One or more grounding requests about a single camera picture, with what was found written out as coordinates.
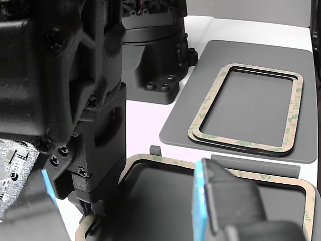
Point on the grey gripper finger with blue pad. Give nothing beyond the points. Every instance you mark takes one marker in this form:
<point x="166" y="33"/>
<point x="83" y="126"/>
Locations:
<point x="230" y="206"/>
<point x="30" y="221"/>

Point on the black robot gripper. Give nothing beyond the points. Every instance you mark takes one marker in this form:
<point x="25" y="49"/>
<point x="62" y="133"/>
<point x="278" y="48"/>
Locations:
<point x="107" y="150"/>

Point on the tan rectangular adhesive frame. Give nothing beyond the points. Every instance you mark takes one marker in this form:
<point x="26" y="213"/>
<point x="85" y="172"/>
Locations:
<point x="310" y="208"/>
<point x="293" y="113"/>
<point x="263" y="152"/>

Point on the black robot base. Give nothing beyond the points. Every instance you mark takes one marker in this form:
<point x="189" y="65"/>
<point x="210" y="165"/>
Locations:
<point x="150" y="72"/>

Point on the black six-joint robot arm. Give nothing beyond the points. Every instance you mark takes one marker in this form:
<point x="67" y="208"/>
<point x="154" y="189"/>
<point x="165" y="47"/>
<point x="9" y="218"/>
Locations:
<point x="37" y="75"/>

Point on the dark grey mat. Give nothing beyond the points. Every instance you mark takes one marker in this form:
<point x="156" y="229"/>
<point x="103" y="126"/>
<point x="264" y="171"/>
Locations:
<point x="225" y="57"/>

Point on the light grey frame holder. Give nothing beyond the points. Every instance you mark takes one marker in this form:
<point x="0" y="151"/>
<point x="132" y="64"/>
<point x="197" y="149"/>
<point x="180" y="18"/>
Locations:
<point x="250" y="164"/>

